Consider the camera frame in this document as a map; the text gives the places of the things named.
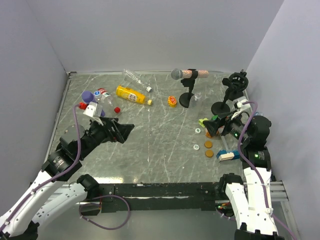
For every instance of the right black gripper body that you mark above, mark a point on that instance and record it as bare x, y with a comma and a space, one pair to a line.
234, 126

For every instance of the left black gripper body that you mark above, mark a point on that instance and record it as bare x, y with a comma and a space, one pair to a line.
98, 133

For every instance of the yellow juice bottle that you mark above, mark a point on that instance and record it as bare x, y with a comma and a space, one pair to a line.
131, 95

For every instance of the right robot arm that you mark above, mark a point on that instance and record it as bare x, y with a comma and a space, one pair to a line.
250, 199

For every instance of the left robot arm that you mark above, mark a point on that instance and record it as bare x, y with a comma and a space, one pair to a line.
33, 210

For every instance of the orange pill bottle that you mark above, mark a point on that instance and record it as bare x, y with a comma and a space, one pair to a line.
208, 135

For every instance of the clear bottle red cap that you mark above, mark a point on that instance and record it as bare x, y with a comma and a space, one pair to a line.
110, 106

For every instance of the small clear open bottle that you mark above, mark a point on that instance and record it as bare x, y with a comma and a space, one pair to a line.
196, 100

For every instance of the clear empty bottle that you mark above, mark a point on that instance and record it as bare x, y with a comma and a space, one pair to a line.
135, 80

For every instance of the green toy block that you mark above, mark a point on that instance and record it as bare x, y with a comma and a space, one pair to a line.
201, 121

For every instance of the grey rod tool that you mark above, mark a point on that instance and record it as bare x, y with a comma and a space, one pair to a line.
225, 144

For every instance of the brown cap upper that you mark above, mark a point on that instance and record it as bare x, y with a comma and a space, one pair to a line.
208, 144

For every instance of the brown cap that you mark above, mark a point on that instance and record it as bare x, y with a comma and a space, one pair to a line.
209, 153
208, 144

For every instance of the white green cap lower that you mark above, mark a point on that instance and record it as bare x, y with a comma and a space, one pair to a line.
196, 147

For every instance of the brown cap lower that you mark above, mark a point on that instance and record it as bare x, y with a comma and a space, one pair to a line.
209, 153

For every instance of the blue white block toy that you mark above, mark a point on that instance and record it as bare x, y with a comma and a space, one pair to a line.
224, 155

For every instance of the purple microphone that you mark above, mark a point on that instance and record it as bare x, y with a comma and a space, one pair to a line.
88, 97

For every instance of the center black microphone stand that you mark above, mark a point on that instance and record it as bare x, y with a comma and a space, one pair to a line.
188, 82

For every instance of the black microphone stand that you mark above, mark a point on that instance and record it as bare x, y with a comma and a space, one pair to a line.
236, 83
188, 82

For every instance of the right black microphone stand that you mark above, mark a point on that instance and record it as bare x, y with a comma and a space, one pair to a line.
236, 83

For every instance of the yellow red toy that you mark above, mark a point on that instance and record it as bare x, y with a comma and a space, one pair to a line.
172, 102

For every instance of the silver head pink microphone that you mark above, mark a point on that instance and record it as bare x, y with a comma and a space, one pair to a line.
177, 74

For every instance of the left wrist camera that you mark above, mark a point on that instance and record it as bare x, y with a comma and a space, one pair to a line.
92, 110

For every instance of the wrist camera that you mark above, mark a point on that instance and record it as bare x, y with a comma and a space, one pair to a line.
241, 104
92, 110

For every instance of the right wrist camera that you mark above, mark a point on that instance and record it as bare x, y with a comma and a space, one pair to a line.
241, 104

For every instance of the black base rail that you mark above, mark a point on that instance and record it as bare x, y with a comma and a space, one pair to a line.
114, 197

